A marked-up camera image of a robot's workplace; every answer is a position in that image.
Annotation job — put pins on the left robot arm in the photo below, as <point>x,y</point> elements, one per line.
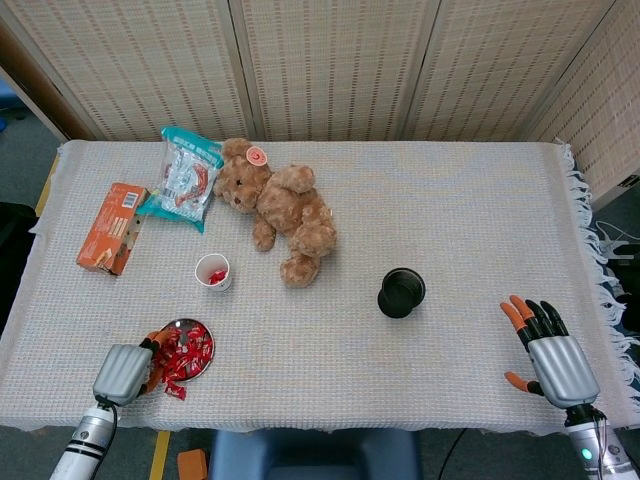
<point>87,435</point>

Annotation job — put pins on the white paper cup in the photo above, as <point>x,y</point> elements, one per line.
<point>204,265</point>

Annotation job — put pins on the orange block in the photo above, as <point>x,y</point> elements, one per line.
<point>192,465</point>

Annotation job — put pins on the blue plastic object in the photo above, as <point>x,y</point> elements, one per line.
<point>6,100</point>

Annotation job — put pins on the yellow floor tape strip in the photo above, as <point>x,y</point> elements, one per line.
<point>45,195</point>
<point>160,457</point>

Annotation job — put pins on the brown wooden door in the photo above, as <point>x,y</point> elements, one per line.
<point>40,87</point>

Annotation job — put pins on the black mesh pen holder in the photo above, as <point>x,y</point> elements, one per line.
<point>400,300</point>

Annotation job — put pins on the silver metal plate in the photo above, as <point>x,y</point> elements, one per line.
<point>182,324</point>

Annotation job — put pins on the teal silver snack bag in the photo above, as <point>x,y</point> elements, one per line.
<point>185,185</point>

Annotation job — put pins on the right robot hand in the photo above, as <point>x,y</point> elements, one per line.
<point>562,370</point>

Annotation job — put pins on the beige woven tablecloth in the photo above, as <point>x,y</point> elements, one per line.
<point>350,350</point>

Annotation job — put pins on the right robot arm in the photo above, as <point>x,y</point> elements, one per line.
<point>582,445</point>

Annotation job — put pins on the brown teddy bear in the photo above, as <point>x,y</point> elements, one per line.
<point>290,210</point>

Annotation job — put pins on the orange cardboard box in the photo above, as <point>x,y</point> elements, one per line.
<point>107,225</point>

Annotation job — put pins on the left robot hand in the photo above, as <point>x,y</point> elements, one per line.
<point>122,372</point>

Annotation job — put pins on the woven folding screen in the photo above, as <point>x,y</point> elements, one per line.
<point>350,60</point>

